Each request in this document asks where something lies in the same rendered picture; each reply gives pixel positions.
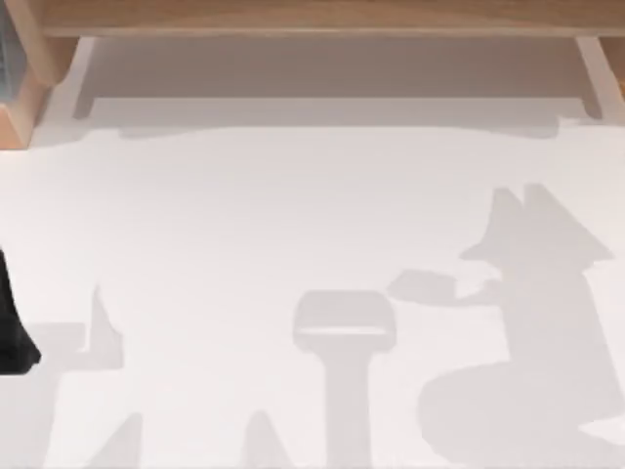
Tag wooden cupboard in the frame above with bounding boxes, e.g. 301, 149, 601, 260
6, 0, 625, 119

